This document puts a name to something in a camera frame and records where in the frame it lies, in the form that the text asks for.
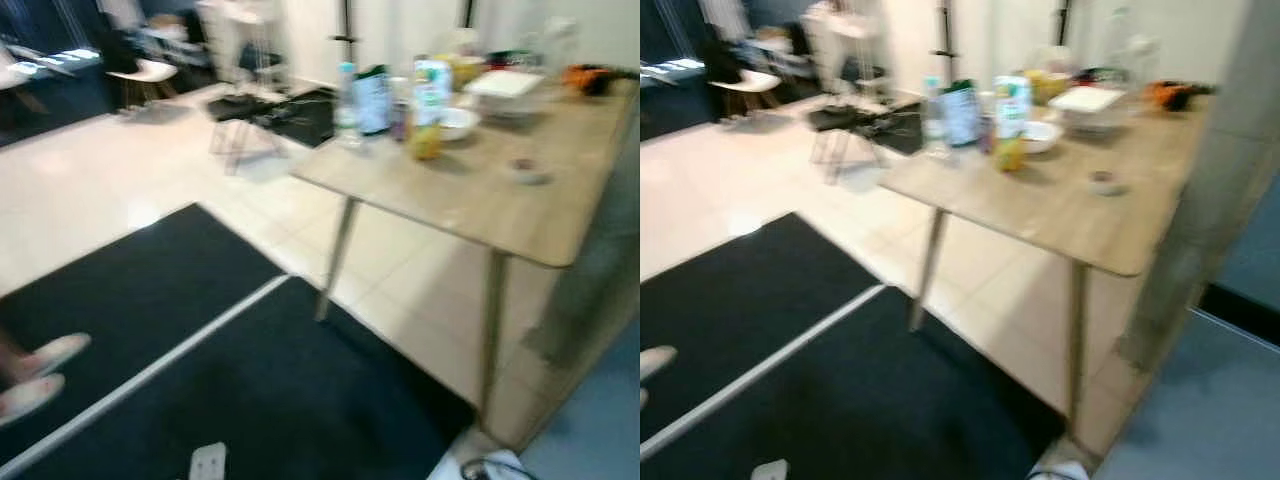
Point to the grey fridge lower door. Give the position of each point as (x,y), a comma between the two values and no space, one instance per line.
(1200,420)
(590,430)

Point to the black floor mat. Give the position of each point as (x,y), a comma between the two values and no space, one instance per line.
(300,115)
(120,300)
(900,400)
(740,300)
(300,400)
(900,130)

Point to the small beige tape roll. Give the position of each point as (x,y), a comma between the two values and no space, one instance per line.
(1105,182)
(525,170)

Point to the light wooden table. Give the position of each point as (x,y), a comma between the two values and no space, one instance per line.
(1060,210)
(500,190)

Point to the orange black item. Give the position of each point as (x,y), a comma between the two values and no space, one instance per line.
(1172,95)
(590,78)

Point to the white shell chair wooden legs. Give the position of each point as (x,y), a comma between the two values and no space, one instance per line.
(150,72)
(748,83)

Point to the white lidded food container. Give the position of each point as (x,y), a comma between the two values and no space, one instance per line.
(505,85)
(1088,100)

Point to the clear bottle white cap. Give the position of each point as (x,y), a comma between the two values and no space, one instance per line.
(1143,58)
(560,45)

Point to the small white bowl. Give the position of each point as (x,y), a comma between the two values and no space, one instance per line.
(462,123)
(1044,137)

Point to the clear tub yellow food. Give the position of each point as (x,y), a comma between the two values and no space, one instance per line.
(1046,85)
(464,68)

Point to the black light stand pole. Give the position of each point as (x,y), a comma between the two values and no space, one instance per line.
(467,12)
(945,35)
(1065,10)
(346,30)

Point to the green white food packet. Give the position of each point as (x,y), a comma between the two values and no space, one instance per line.
(960,115)
(372,100)

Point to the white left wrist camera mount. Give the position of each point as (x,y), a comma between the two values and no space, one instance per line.
(207,462)
(770,471)

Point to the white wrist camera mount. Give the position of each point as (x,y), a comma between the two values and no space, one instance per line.
(207,462)
(1060,472)
(500,468)
(770,471)

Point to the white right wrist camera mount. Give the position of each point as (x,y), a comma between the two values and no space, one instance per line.
(1060,472)
(500,468)

